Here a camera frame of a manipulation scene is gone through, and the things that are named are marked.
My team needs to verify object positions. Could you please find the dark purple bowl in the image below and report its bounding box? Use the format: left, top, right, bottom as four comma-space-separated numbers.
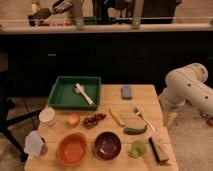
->
94, 132, 121, 160

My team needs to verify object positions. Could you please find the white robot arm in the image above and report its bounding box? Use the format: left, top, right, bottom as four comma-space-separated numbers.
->
159, 63, 213, 117

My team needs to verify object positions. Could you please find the blue sponge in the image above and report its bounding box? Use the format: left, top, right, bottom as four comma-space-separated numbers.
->
121, 86, 132, 100

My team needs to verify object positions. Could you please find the white spatula in tray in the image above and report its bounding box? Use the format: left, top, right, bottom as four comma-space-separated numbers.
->
75, 83, 95, 105

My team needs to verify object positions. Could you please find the yellow banana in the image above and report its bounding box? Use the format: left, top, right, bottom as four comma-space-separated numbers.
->
109, 108, 125, 127

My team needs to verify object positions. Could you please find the bunch of red grapes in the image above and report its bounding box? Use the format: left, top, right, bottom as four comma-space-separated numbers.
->
83, 113, 106, 129

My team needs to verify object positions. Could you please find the silver fork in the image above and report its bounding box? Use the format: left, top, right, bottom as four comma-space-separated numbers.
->
134, 107, 157, 132

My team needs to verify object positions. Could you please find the green plastic tray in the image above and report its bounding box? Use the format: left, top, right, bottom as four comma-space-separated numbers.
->
47, 76, 101, 110

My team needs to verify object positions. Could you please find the orange peach fruit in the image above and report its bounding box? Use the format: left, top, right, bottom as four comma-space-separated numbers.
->
68, 113, 80, 127

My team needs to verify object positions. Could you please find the green cup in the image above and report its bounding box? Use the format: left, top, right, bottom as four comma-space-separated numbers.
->
129, 141, 146, 158

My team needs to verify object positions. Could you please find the orange bowl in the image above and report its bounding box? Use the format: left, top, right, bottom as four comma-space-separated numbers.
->
56, 133, 87, 166

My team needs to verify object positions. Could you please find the black brush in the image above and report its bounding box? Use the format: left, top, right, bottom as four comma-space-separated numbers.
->
149, 137, 169, 163

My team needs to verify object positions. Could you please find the clear plastic container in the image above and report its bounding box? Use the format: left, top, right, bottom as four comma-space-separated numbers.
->
24, 131, 48, 157

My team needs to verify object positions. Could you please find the black office chair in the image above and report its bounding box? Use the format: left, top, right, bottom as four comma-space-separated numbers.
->
0, 70, 40, 162

